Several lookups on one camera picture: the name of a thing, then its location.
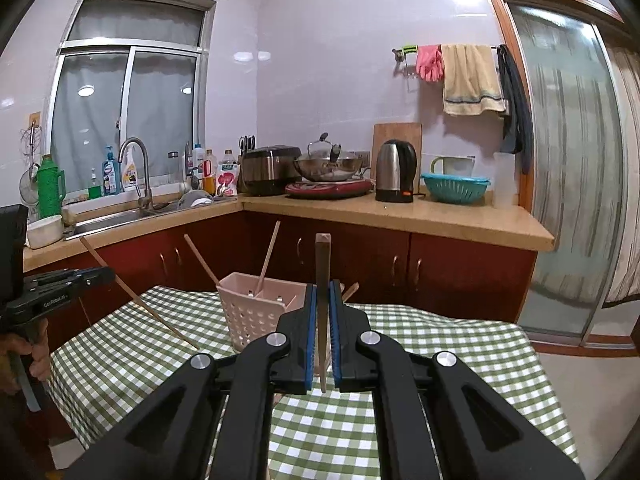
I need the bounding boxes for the sliding glass window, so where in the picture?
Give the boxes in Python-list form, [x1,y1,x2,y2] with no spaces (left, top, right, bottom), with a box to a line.
[47,0,218,197]

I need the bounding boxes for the translucent plastic container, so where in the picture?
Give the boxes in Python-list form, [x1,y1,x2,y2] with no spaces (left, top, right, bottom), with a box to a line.
[492,151,517,210]

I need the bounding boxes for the orange label bottle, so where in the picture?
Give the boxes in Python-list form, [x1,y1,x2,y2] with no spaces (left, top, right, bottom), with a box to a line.
[203,149,217,196]

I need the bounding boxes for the teal plastic colander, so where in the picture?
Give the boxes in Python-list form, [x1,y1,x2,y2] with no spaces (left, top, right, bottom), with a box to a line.
[420,172,492,206]

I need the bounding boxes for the steel electric kettle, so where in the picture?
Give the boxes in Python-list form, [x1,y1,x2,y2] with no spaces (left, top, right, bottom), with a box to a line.
[375,139,418,204]

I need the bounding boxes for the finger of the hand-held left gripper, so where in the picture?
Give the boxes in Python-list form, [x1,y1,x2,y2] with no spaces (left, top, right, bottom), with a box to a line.
[27,266,116,294]

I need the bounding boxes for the dishes in sink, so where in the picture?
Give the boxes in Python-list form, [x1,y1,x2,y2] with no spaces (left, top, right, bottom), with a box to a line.
[177,189,214,210]

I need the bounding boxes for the white mug green handle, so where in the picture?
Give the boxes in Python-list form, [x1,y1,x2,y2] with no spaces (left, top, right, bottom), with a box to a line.
[430,156,475,179]

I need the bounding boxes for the beige kitchen countertop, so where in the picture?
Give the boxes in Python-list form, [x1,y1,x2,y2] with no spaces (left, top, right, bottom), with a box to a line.
[22,192,556,272]

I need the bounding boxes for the person's left hand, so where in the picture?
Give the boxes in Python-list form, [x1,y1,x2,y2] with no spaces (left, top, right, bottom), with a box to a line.
[0,317,52,398]

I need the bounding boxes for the blue label pump bottle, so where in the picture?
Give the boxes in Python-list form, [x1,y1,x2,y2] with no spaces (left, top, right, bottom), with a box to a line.
[102,145,122,196]

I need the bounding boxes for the striped curtain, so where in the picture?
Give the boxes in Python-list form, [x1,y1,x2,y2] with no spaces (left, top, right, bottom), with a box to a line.
[602,45,640,309]

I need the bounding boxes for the steel kitchen faucet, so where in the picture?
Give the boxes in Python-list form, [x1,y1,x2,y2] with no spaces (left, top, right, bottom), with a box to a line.
[118,137,153,210]

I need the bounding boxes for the steel kitchen sink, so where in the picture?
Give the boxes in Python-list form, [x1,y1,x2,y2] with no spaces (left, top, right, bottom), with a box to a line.
[62,202,201,241]

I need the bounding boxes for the pink rubber gloves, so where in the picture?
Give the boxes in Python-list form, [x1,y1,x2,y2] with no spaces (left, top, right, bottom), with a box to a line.
[416,45,445,83]

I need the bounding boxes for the hanging metal strainer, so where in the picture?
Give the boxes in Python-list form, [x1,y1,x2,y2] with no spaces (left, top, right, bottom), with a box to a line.
[19,120,43,212]

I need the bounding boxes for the pink refill pouch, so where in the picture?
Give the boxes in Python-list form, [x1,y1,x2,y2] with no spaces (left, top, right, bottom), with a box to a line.
[215,161,240,198]

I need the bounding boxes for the white bowl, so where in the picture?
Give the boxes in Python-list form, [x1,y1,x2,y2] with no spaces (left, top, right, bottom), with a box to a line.
[26,215,65,250]

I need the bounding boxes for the metal towel rail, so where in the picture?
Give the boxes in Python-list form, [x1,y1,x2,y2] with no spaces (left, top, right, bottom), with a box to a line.
[392,45,506,62]

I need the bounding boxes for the red brown kitchen cabinets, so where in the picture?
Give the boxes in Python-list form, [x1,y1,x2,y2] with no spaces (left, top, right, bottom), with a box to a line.
[25,210,539,357]

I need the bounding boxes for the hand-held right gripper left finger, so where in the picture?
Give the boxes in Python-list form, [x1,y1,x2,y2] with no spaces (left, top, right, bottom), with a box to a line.
[65,282,318,480]

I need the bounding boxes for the black steel rice cooker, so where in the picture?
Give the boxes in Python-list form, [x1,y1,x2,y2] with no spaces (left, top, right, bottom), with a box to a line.
[241,146,301,197]

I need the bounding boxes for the white spray bottle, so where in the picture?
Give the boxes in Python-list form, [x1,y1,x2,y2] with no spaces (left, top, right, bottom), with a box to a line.
[120,147,141,191]

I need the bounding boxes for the steel wok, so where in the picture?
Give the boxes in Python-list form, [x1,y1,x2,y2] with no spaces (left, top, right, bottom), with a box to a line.
[294,155,371,183]

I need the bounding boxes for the dark hanging cloth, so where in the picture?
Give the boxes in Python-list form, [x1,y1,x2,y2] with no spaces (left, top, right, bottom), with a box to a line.
[497,45,534,174]

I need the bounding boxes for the pink perforated plastic basket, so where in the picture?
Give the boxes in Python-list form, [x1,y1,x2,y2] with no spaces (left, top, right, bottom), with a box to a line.
[216,272,331,376]

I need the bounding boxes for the glass pot lid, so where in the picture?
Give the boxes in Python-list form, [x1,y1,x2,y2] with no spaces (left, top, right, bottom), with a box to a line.
[306,132,342,161]

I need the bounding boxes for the wood framed sliding door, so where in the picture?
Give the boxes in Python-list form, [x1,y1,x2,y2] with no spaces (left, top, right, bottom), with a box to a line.
[480,0,640,352]

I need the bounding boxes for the red induction cooker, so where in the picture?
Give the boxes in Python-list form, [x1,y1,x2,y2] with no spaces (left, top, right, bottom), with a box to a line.
[285,179,375,201]

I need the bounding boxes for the wooden cutting board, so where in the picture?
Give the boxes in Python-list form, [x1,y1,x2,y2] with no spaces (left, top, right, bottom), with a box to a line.
[371,122,423,181]

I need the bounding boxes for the green thermos bottle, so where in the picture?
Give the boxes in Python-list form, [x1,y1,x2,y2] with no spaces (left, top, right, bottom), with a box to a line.
[37,155,66,220]

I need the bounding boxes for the beige towel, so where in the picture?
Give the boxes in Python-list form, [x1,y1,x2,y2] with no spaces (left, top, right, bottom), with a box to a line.
[441,44,507,117]

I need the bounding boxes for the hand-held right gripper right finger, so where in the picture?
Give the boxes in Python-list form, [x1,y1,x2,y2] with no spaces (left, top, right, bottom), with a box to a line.
[328,280,586,480]

